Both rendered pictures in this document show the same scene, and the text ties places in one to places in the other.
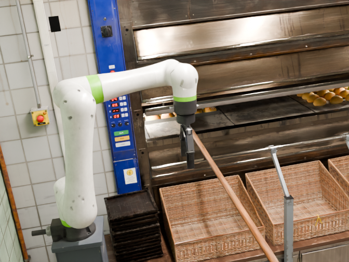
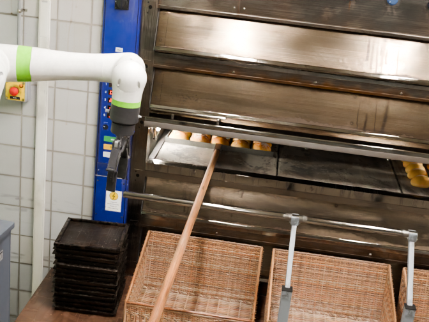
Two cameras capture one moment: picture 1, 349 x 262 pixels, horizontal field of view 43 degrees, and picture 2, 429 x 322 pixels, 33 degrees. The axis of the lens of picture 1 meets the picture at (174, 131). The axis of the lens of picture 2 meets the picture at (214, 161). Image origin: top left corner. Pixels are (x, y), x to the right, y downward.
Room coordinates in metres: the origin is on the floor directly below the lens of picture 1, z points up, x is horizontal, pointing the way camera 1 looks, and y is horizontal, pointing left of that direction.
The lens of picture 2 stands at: (-0.42, -0.86, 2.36)
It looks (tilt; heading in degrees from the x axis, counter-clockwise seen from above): 19 degrees down; 13
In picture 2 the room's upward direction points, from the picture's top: 6 degrees clockwise
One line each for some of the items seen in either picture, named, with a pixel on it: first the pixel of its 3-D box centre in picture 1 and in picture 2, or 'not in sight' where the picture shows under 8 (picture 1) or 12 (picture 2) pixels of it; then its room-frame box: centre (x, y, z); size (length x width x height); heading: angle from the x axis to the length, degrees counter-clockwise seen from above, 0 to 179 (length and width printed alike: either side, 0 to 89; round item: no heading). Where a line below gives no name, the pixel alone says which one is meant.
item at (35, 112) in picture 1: (41, 116); (18, 89); (2.48, 0.77, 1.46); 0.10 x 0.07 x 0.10; 99
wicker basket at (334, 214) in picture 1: (298, 199); (329, 306); (2.50, -0.76, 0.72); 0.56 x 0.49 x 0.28; 100
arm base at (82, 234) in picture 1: (64, 227); not in sight; (1.61, 0.50, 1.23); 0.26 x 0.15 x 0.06; 95
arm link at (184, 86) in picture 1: (183, 80); (128, 82); (1.69, -0.05, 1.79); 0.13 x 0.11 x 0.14; 22
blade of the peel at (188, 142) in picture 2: (177, 109); (222, 136); (3.16, -0.04, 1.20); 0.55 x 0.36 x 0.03; 98
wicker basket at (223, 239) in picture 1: (209, 216); (196, 287); (2.41, -0.17, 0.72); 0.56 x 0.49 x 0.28; 99
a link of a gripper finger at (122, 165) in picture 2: (184, 148); (122, 167); (1.74, -0.03, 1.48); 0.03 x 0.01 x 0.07; 97
